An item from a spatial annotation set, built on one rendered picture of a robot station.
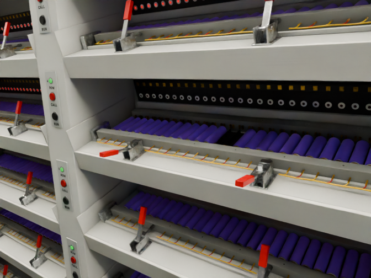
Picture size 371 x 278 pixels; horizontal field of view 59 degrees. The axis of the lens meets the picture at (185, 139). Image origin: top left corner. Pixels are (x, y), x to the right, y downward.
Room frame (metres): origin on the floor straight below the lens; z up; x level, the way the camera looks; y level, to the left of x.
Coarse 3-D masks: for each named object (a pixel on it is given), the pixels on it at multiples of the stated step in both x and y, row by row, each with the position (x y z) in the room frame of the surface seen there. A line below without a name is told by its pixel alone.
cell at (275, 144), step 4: (284, 132) 0.56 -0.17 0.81; (280, 136) 0.55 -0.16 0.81; (284, 136) 0.55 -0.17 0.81; (288, 136) 0.56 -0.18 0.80; (276, 140) 0.54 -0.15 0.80; (280, 140) 0.54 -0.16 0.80; (284, 140) 0.54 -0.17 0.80; (272, 144) 0.53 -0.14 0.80; (276, 144) 0.53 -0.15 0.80; (280, 144) 0.53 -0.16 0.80; (284, 144) 0.54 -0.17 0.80; (268, 148) 0.52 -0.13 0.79; (272, 148) 0.51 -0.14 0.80; (276, 148) 0.52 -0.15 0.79; (280, 148) 0.52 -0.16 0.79; (276, 152) 0.51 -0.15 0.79
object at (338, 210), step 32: (96, 128) 0.73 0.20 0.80; (96, 160) 0.66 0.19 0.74; (160, 160) 0.59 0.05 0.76; (192, 160) 0.56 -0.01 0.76; (192, 192) 0.52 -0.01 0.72; (224, 192) 0.48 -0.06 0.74; (256, 192) 0.44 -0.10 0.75; (288, 192) 0.43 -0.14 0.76; (320, 192) 0.42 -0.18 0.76; (352, 192) 0.41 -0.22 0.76; (320, 224) 0.40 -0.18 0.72; (352, 224) 0.37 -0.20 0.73
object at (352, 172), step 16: (112, 144) 0.67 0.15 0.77; (144, 144) 0.64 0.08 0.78; (160, 144) 0.61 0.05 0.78; (176, 144) 0.59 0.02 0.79; (192, 144) 0.57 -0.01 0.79; (208, 144) 0.56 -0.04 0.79; (240, 160) 0.51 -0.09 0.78; (256, 160) 0.50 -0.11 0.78; (272, 160) 0.48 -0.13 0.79; (288, 160) 0.47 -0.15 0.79; (304, 160) 0.46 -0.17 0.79; (320, 160) 0.45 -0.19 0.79; (288, 176) 0.45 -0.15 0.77; (336, 176) 0.43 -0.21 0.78; (352, 176) 0.42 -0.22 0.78; (368, 176) 0.40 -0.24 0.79
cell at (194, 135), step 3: (201, 126) 0.65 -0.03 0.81; (204, 126) 0.65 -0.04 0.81; (207, 126) 0.65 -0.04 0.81; (198, 129) 0.64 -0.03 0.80; (201, 129) 0.64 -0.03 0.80; (204, 129) 0.64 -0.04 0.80; (195, 132) 0.63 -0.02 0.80; (198, 132) 0.63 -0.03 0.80; (201, 132) 0.63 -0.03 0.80; (189, 135) 0.62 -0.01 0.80; (192, 135) 0.62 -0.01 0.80; (195, 135) 0.62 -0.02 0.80; (198, 135) 0.62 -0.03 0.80; (186, 138) 0.61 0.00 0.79; (189, 138) 0.61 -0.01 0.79; (192, 138) 0.61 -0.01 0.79
